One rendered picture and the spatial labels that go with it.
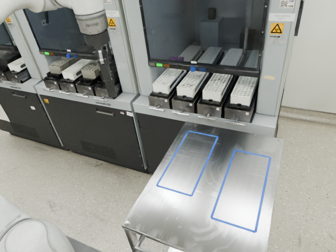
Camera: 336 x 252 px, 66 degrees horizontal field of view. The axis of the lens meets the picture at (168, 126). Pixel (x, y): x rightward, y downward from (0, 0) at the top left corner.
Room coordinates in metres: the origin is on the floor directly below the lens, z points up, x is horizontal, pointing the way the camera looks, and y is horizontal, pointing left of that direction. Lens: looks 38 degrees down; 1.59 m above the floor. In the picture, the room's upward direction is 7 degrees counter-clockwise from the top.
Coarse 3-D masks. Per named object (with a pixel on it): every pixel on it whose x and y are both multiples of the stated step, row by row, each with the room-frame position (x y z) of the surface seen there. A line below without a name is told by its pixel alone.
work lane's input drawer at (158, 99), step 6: (186, 72) 1.55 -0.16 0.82; (174, 90) 1.36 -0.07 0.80; (150, 96) 1.33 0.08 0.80; (156, 96) 1.31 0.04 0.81; (162, 96) 1.30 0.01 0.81; (168, 96) 1.30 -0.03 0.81; (150, 102) 1.33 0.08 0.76; (156, 102) 1.31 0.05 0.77; (162, 102) 1.29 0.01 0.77; (168, 102) 1.27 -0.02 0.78; (150, 108) 1.28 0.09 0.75; (156, 108) 1.27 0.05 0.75; (168, 108) 1.27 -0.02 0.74
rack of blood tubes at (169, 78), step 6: (168, 72) 1.50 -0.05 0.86; (174, 72) 1.48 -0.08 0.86; (180, 72) 1.49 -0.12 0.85; (162, 78) 1.42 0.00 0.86; (168, 78) 1.42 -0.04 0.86; (174, 78) 1.40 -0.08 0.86; (180, 78) 1.48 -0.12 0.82; (156, 84) 1.35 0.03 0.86; (162, 84) 1.35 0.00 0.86; (168, 84) 1.33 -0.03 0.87; (174, 84) 1.40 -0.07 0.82; (156, 90) 1.35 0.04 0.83; (162, 90) 1.33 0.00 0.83; (168, 90) 1.32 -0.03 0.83
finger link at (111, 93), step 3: (111, 81) 0.83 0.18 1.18; (105, 84) 0.83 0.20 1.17; (114, 87) 0.83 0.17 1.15; (108, 90) 0.83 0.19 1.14; (111, 90) 0.83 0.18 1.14; (114, 90) 0.83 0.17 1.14; (108, 93) 0.83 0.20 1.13; (111, 93) 0.83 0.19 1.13; (114, 93) 0.83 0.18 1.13; (108, 96) 0.83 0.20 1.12; (111, 96) 0.83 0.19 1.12
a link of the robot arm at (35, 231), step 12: (12, 228) 0.44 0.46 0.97; (24, 228) 0.43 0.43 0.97; (36, 228) 0.42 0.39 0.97; (48, 228) 0.43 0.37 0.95; (0, 240) 0.43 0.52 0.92; (12, 240) 0.40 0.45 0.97; (24, 240) 0.39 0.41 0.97; (36, 240) 0.39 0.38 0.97; (48, 240) 0.40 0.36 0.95; (60, 240) 0.42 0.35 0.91
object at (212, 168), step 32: (192, 128) 0.96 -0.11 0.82; (224, 128) 0.93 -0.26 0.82; (192, 160) 0.75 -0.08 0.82; (224, 160) 0.73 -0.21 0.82; (256, 160) 0.71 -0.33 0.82; (160, 192) 0.61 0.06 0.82; (192, 192) 0.59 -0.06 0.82; (224, 192) 0.58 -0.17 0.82; (256, 192) 0.56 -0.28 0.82; (128, 224) 0.50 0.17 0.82; (160, 224) 0.48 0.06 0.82; (192, 224) 0.47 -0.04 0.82; (224, 224) 0.46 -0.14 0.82; (256, 224) 0.44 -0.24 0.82
